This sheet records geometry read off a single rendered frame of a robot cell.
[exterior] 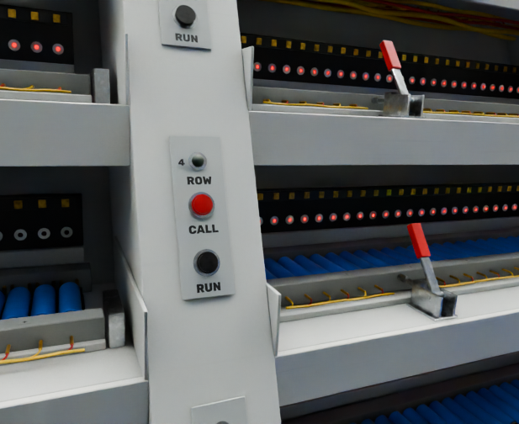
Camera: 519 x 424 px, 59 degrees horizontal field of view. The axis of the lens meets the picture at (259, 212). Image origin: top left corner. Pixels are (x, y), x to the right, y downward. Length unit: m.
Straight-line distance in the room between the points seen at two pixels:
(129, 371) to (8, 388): 0.07
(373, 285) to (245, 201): 0.19
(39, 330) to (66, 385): 0.05
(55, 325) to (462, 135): 0.41
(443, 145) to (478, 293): 0.17
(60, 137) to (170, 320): 0.15
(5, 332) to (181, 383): 0.13
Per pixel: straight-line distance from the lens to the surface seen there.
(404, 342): 0.43
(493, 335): 0.51
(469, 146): 0.53
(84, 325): 0.37
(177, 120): 0.36
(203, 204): 0.34
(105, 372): 0.35
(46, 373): 0.36
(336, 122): 0.42
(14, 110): 0.35
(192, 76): 0.38
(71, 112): 0.35
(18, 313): 0.41
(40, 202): 0.48
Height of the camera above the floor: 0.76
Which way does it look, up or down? 8 degrees up
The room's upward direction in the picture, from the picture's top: 6 degrees counter-clockwise
